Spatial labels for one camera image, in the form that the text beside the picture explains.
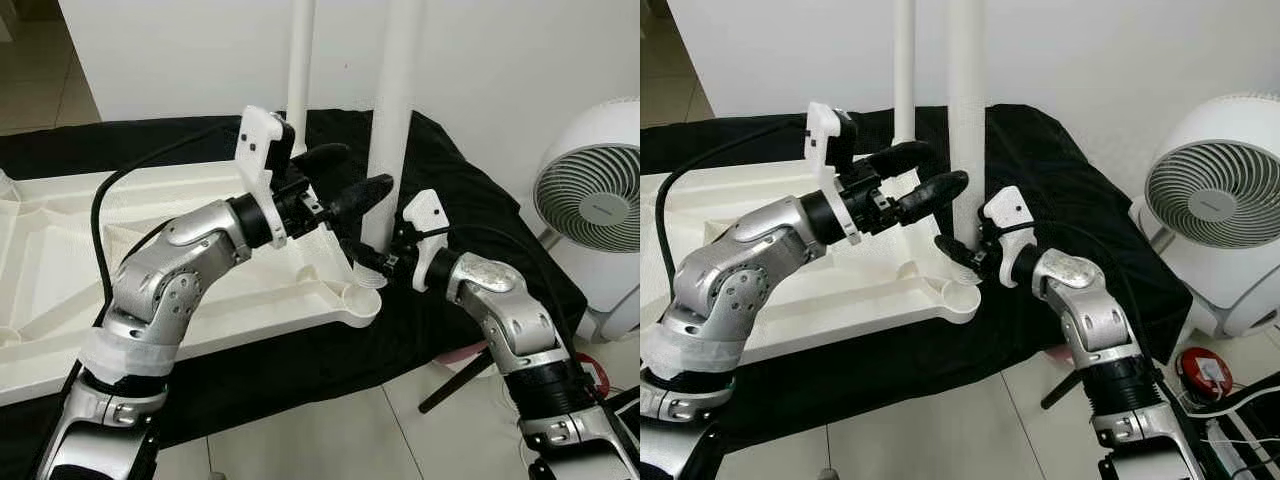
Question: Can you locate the black table cloth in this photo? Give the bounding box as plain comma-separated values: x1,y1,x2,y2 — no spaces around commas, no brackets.
0,108,589,479
640,103,1193,456

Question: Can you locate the black storage case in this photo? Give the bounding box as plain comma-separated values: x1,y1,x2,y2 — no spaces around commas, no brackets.
1180,375,1280,480

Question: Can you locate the red round device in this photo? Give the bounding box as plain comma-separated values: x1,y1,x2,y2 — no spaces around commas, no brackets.
1175,346,1234,403
575,352,611,396

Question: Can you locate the white plastic table top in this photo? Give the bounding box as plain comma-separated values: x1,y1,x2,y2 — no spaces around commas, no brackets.
0,160,384,406
640,160,982,369

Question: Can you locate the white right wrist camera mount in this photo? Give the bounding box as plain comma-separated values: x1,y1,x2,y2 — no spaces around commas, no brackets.
982,184,1038,291
400,188,448,293

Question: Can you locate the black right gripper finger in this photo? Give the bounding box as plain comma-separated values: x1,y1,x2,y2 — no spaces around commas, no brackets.
934,233,977,278
338,236,389,279

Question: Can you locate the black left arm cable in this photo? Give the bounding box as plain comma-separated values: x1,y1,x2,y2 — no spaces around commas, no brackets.
656,118,813,301
90,122,246,306

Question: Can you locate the white round floor fan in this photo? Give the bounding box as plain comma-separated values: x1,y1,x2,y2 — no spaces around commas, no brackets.
532,97,641,343
1128,93,1280,341

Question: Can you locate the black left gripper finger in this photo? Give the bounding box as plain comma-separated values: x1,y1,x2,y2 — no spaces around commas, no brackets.
864,140,937,183
893,169,970,225
322,173,396,227
288,142,352,183

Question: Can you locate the white floor cable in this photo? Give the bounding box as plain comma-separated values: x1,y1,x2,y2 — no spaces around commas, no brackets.
1160,370,1280,451

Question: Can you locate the black table leg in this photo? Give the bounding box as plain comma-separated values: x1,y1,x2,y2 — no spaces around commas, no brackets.
1040,370,1087,412
418,350,494,415

